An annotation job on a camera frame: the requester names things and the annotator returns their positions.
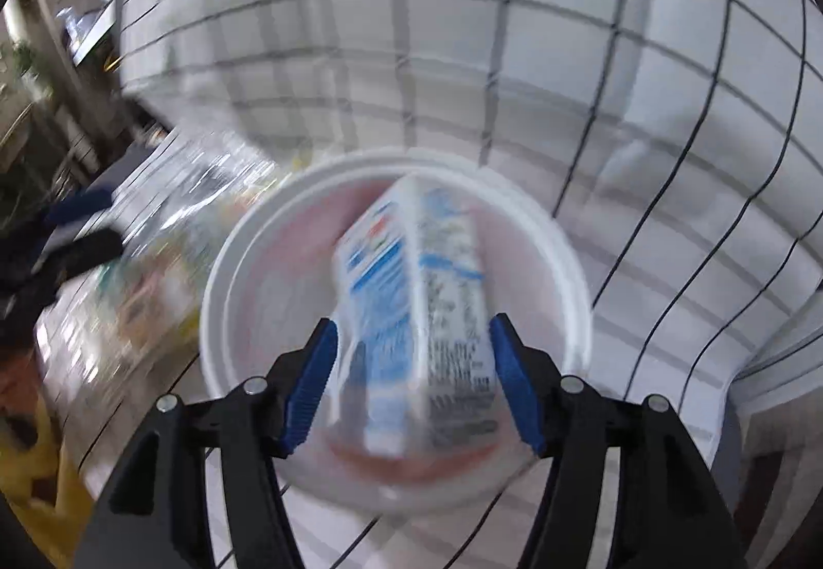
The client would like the white black checked cloth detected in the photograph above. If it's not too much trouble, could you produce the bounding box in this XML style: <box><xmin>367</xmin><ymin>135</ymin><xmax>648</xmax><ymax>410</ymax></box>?
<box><xmin>39</xmin><ymin>0</ymin><xmax>823</xmax><ymax>569</ymax></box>

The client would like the yellow fluffy slipper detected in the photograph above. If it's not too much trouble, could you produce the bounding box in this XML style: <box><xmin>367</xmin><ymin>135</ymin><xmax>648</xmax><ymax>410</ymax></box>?
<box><xmin>0</xmin><ymin>395</ymin><xmax>97</xmax><ymax>569</ymax></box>

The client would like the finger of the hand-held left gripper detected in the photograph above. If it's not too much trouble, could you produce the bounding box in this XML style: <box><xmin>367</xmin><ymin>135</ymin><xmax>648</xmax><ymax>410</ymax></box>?
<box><xmin>39</xmin><ymin>186</ymin><xmax>117</xmax><ymax>226</ymax></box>
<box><xmin>0</xmin><ymin>228</ymin><xmax>123</xmax><ymax>313</ymax></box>

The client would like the blue white drink carton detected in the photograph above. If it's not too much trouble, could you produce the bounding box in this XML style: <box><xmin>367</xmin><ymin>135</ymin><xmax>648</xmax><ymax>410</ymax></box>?
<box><xmin>331</xmin><ymin>173</ymin><xmax>503</xmax><ymax>458</ymax></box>

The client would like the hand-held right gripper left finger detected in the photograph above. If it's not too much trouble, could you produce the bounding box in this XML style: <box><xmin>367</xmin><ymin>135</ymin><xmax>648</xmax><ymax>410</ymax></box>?
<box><xmin>74</xmin><ymin>317</ymin><xmax>339</xmax><ymax>569</ymax></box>

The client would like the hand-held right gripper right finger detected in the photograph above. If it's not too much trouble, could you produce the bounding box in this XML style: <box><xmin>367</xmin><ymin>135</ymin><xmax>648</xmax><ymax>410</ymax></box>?
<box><xmin>489</xmin><ymin>313</ymin><xmax>750</xmax><ymax>569</ymax></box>

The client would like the clear plastic food container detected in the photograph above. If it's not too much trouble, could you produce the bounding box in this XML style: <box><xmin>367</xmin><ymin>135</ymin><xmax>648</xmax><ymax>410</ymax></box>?
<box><xmin>39</xmin><ymin>132</ymin><xmax>284</xmax><ymax>377</ymax></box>

